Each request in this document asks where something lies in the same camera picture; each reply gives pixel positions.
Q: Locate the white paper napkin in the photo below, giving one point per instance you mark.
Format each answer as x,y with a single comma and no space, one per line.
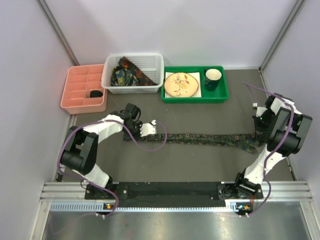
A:
199,85

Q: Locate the white slotted cable duct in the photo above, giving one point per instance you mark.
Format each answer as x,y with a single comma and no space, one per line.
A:
102,207

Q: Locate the white perforated plastic basket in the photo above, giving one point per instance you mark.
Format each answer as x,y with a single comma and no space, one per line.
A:
151,64

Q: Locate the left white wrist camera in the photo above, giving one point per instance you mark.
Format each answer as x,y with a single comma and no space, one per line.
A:
148,128

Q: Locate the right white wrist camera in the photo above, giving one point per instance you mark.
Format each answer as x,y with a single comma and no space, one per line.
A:
258,110

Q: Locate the left aluminium corner post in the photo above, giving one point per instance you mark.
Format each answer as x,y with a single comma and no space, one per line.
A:
58,32

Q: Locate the beige floral plate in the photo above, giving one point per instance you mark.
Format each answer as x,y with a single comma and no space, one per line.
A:
182,85

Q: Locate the right aluminium corner post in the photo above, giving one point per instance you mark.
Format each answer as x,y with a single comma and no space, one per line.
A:
285,27

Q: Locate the pink divided organizer box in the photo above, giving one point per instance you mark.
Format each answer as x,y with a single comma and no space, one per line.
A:
80,81

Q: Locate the green floral tie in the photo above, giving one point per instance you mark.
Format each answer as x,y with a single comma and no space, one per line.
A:
246,142

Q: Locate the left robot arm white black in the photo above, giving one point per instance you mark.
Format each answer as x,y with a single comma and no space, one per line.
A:
81,143

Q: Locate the green plastic tray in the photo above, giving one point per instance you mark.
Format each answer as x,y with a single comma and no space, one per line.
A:
219,95

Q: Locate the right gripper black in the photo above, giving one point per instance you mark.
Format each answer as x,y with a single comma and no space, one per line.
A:
260,132

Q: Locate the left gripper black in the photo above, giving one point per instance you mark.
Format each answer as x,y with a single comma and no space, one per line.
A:
138,125

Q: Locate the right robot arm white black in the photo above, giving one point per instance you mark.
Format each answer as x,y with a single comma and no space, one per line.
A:
284,130

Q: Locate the aluminium corner post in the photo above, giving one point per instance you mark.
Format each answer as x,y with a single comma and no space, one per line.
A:
285,27
58,32

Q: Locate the blue yellow floral tie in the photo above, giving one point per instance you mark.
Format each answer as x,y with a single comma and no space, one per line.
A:
122,77

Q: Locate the dark green mug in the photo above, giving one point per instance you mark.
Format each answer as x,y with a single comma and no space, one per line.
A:
212,79

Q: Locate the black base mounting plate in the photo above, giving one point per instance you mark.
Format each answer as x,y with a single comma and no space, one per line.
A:
175,194

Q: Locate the aluminium frame rail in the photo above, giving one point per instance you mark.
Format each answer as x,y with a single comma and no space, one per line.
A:
281,191

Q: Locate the dark orange leaf tie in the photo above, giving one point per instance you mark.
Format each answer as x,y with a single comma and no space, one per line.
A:
142,79

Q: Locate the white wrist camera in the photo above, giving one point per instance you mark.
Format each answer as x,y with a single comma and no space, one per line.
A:
148,128
258,110

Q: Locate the rolled black tie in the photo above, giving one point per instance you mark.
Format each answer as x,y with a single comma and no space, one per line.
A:
96,94

